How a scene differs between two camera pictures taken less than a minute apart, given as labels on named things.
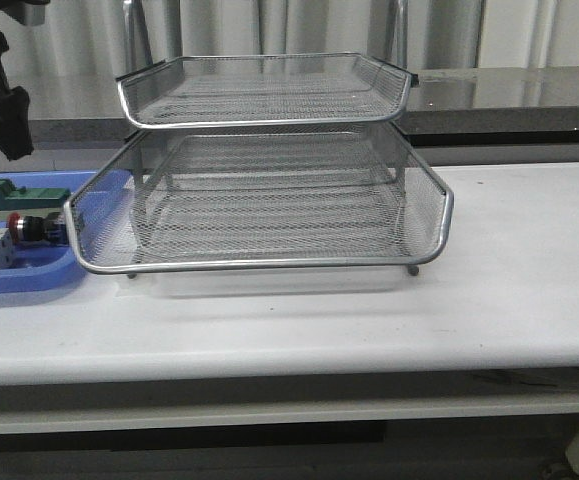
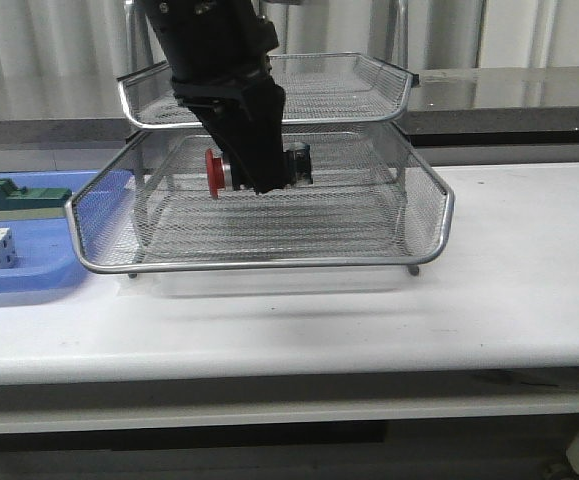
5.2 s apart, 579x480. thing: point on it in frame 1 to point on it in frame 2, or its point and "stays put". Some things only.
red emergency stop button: [49, 228] to [297, 166]
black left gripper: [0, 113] to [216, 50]
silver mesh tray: [227, 90] stays put
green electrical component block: [1, 194] stays put
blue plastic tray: [36, 269] stays put
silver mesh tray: [348, 196] stays put
